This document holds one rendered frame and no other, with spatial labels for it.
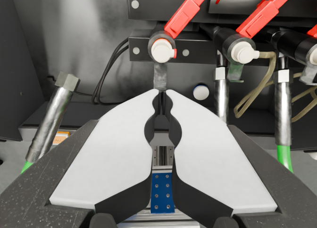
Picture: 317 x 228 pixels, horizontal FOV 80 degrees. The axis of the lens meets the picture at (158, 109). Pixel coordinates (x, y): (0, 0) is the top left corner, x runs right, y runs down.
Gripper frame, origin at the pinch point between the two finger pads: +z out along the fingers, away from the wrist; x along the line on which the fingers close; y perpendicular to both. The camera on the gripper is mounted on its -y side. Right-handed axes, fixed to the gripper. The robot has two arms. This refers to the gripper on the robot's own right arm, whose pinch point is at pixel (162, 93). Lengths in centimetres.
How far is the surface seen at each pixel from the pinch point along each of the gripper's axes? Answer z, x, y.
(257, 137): 22.8, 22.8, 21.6
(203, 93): 33.2, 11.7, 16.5
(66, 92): 6.7, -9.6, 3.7
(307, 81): 8.3, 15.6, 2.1
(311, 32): 11.6, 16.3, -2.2
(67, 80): 7.2, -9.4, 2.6
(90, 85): 34.7, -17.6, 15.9
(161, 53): 6.6, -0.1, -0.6
